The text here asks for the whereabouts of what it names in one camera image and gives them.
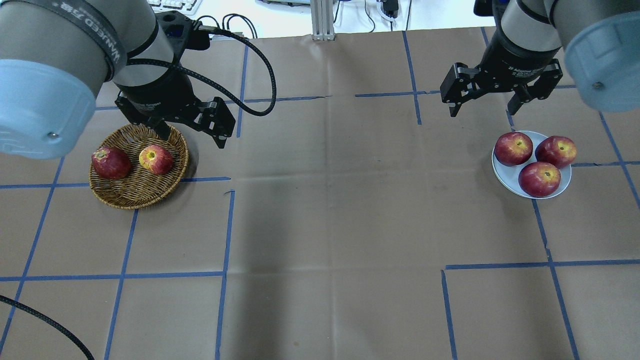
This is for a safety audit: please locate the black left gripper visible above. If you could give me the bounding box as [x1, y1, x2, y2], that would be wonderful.
[115, 70, 236, 150]

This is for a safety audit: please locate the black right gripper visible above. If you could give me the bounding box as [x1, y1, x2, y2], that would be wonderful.
[439, 30, 563, 117]

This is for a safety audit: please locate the red yellow apple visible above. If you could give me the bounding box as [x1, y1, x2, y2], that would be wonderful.
[138, 145, 174, 175]

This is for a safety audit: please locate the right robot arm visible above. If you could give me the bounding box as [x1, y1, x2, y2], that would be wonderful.
[439, 0, 640, 117]

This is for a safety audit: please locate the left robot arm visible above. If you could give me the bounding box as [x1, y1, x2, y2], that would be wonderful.
[0, 0, 236, 160]

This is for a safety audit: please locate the red apple on plate left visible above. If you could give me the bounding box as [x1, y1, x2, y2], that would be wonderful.
[493, 131, 534, 167]

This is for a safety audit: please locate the red apple on plate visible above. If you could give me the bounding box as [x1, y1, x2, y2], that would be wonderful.
[518, 161, 562, 198]
[493, 131, 534, 167]
[534, 136, 578, 169]

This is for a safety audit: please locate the woven wicker basket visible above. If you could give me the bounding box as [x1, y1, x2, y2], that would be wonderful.
[88, 124, 190, 210]

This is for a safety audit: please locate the dark red apple in basket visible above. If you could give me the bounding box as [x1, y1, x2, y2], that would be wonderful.
[91, 146, 133, 180]

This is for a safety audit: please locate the red apple on plate right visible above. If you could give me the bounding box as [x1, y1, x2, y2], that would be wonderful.
[534, 136, 578, 169]

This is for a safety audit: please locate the light blue plate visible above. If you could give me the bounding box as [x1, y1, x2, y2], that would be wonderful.
[491, 130, 572, 199]

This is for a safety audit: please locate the red apple on plate front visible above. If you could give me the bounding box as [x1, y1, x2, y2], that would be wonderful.
[518, 161, 562, 198]

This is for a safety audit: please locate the white keyboard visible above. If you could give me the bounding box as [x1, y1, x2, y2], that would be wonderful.
[147, 0, 203, 16]

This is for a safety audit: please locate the black braided cable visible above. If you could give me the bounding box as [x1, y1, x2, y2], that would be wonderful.
[125, 15, 278, 118]

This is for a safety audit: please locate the aluminium frame post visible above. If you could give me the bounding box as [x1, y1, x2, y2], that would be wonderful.
[310, 0, 336, 41]

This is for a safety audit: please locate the black cable bottom left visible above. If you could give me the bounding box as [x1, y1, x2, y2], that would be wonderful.
[0, 295, 96, 360]

